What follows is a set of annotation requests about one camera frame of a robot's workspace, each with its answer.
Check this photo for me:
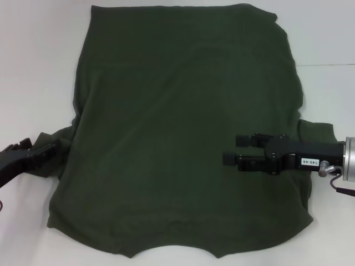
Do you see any dark green shirt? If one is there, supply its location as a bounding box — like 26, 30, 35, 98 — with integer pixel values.
26, 2, 338, 253

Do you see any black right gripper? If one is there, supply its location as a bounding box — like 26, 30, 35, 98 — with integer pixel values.
223, 132, 346, 176

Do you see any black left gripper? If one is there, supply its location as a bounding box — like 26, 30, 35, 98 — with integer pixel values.
0, 137, 60, 190

